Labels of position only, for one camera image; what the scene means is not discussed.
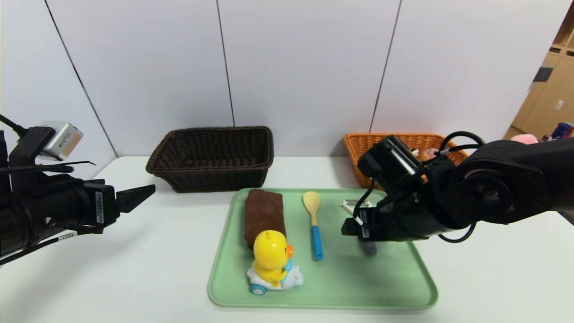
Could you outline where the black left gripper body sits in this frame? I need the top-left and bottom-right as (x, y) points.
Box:
(41, 179), (120, 234)

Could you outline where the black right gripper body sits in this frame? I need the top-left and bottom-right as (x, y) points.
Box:
(357, 207), (393, 242)

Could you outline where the white peeler with grey handle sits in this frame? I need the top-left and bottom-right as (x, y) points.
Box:
(339, 200), (378, 257)

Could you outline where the yellow duck toy car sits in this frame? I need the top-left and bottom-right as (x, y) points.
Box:
(246, 230), (304, 296)

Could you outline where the brown towel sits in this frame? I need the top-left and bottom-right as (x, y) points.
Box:
(244, 189), (286, 249)

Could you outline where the toy cream puff bun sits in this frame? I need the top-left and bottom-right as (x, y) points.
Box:
(415, 147), (442, 162)

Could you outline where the orange wicker basket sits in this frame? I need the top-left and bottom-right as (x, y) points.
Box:
(344, 132), (469, 190)

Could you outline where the dark brown wicker basket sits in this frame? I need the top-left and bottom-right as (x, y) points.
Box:
(146, 126), (274, 194)

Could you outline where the light green plastic tray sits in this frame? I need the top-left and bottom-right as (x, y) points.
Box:
(207, 188), (439, 310)

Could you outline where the light wooden cabinet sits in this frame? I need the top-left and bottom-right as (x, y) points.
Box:
(502, 2), (574, 140)

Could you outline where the yellow spoon with blue handle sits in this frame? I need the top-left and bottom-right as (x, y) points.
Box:
(302, 192), (325, 262)

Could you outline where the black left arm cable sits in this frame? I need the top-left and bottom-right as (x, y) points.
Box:
(0, 114), (28, 136)

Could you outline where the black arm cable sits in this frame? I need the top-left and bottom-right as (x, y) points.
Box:
(0, 114), (28, 136)
(437, 131), (487, 157)

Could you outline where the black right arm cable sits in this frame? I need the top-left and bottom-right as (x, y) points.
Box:
(437, 131), (487, 157)

